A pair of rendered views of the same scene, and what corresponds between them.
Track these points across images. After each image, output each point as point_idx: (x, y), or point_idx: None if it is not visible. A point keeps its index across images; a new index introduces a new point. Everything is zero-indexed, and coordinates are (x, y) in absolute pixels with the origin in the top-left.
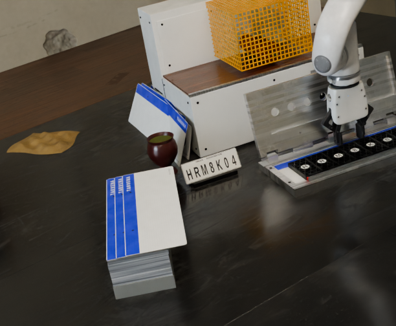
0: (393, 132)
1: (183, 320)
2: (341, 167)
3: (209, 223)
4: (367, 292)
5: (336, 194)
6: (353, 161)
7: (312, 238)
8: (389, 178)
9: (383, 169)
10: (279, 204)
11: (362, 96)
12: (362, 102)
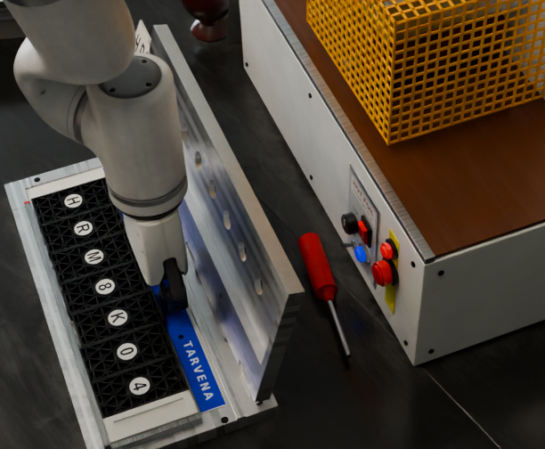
0: (160, 371)
1: None
2: (42, 257)
3: None
4: None
5: None
6: (55, 279)
7: None
8: None
9: (44, 343)
10: None
11: (139, 246)
12: (139, 253)
